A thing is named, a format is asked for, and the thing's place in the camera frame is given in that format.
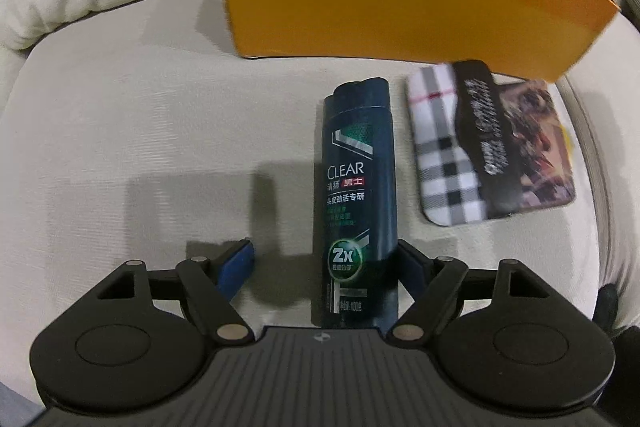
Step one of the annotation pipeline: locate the plaid glasses case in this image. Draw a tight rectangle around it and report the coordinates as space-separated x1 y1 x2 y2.
406 58 524 227

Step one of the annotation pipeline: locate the dark blue Clear shampoo bottle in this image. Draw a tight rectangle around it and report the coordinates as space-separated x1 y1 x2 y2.
320 77 398 333

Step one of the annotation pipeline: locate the brown illustrated card box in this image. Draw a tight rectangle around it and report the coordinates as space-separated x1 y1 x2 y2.
498 81 575 212

